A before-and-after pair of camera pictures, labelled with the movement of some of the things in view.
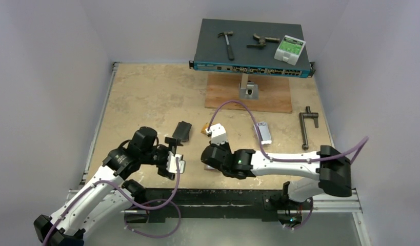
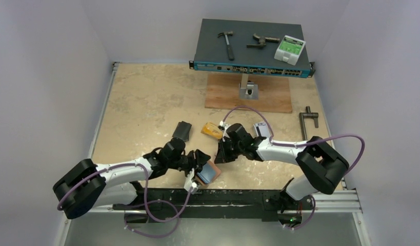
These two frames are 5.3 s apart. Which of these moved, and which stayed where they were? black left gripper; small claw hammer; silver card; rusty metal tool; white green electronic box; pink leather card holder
Moved: pink leather card holder; black left gripper
Stayed: white green electronic box; small claw hammer; rusty metal tool; silver card
